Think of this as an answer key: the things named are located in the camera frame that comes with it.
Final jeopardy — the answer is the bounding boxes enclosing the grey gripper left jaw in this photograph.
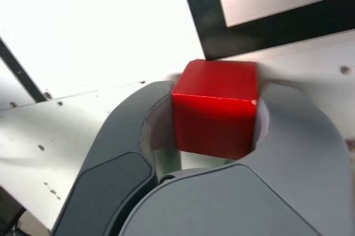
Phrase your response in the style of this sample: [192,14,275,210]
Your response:
[51,79,180,236]

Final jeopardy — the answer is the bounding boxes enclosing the black tape square outline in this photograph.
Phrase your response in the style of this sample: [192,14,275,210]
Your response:
[177,0,355,62]

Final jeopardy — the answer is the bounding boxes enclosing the black tape strip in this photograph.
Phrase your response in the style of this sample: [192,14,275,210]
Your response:
[0,37,47,102]

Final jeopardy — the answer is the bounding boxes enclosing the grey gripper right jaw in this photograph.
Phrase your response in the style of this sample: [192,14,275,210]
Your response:
[119,80,355,236]

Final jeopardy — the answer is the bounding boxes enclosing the red cube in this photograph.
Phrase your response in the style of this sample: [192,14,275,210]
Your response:
[171,59,258,161]

